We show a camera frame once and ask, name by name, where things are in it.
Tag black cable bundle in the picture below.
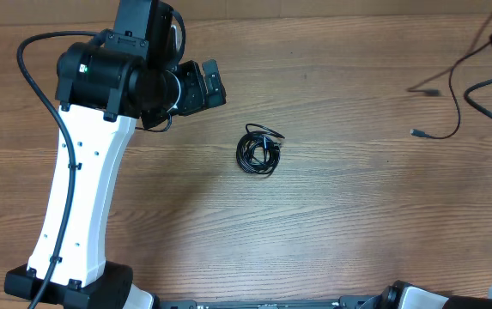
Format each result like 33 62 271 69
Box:
235 123 286 177

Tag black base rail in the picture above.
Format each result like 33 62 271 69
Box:
150 281 459 309

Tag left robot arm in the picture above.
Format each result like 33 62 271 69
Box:
4 0 226 309

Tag black usb cable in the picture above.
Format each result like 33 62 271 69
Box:
406 0 492 141

